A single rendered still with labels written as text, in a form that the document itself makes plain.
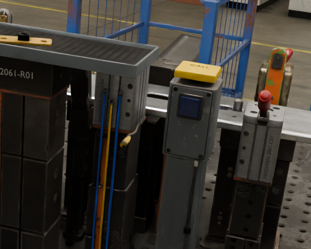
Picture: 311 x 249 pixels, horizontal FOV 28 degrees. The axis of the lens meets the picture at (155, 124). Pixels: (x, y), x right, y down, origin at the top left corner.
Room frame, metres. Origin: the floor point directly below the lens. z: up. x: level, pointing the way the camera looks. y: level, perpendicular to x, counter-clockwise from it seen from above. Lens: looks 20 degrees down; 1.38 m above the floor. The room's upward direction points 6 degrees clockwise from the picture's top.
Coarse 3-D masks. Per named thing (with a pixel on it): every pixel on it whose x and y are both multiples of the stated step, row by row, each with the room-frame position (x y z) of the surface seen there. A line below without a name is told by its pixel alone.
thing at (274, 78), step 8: (280, 48) 1.32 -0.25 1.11; (272, 56) 1.32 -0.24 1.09; (280, 56) 1.31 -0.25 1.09; (272, 64) 1.31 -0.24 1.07; (280, 64) 1.31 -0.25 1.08; (272, 72) 1.31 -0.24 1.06; (280, 72) 1.31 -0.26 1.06; (272, 80) 1.31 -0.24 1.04; (280, 80) 1.31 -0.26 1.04; (264, 88) 1.31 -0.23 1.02; (272, 88) 1.30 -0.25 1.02; (280, 88) 1.30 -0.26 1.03; (272, 96) 1.30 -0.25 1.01
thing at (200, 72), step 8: (184, 64) 0.89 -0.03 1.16; (192, 64) 0.89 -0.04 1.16; (200, 64) 0.90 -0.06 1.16; (176, 72) 0.86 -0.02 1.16; (184, 72) 0.85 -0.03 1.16; (192, 72) 0.85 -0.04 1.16; (200, 72) 0.85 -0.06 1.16; (208, 72) 0.86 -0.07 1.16; (216, 72) 0.86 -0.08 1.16; (192, 80) 0.87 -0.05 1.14; (200, 80) 0.85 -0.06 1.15; (208, 80) 0.85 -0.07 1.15
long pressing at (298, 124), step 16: (224, 96) 1.28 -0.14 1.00; (160, 112) 1.14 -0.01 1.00; (224, 112) 1.17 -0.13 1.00; (240, 112) 1.18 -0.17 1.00; (288, 112) 1.22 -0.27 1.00; (304, 112) 1.23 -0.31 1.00; (224, 128) 1.11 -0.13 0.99; (240, 128) 1.10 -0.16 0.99; (288, 128) 1.12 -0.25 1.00; (304, 128) 1.13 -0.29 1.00
